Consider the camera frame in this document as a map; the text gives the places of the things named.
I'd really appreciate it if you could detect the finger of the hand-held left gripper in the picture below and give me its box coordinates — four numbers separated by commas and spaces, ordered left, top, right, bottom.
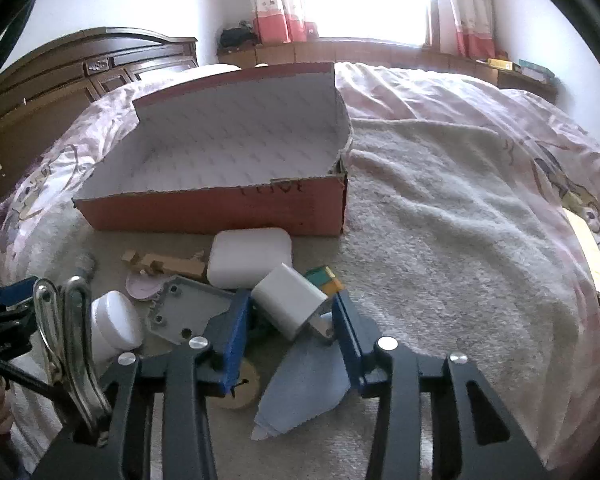
0, 305, 35, 361
0, 276, 38, 313

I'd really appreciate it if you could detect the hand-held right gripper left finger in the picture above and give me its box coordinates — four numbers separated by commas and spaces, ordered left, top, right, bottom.
100, 290, 253, 480

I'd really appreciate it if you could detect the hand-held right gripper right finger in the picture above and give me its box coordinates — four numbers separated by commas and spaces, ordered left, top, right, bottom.
331, 291, 546, 480

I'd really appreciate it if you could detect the grey plastic enclosure lid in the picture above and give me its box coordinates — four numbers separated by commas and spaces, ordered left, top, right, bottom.
146, 276, 241, 347

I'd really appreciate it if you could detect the green yellow block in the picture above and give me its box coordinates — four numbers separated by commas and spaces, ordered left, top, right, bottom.
305, 266, 345, 297

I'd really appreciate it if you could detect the white charger plug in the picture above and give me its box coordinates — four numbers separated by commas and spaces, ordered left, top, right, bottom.
251, 263, 337, 345

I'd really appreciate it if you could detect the light blue plastic piece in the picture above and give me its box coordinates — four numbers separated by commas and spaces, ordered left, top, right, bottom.
251, 337, 353, 442

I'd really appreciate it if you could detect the white rounded case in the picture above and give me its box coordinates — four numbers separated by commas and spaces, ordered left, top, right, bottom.
207, 227, 293, 291

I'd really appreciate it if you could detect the wooden puzzle piece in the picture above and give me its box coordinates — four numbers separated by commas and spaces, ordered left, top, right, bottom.
121, 251, 208, 282

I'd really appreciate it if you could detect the lilac moon-shaped disc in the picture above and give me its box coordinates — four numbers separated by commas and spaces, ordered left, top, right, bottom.
126, 270, 168, 302

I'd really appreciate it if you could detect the white pill bottle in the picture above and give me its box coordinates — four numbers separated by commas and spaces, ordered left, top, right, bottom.
89, 291, 144, 367

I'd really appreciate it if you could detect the red cardboard box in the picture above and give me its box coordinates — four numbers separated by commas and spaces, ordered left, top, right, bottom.
72, 62, 353, 238

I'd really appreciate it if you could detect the metal spring clip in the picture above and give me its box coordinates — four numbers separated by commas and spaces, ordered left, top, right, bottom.
32, 276, 113, 448

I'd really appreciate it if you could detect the white fleece blanket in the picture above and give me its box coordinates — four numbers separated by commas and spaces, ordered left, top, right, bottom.
10, 120, 600, 480

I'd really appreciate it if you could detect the dark wooden headboard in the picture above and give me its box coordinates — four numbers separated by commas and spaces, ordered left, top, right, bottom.
0, 27, 199, 206

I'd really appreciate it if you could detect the wooden slat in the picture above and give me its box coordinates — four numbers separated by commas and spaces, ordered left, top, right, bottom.
564, 207, 600, 312

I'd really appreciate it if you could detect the pink printed quilt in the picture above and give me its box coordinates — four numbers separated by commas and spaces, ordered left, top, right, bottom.
0, 62, 600, 471

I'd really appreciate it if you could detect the wooden window bench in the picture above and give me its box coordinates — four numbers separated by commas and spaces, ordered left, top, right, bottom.
217, 37, 559, 102

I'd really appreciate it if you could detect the black bag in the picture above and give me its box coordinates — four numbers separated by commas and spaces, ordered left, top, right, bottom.
220, 24, 259, 52

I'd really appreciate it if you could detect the stack of books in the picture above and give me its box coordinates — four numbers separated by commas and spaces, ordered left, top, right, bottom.
516, 60, 557, 82

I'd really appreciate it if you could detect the pink white curtain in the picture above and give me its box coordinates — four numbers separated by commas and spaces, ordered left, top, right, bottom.
245, 0, 319, 44
440, 0, 496, 59

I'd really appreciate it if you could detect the black braided cable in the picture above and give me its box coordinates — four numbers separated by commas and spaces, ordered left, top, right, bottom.
0, 352, 70, 406

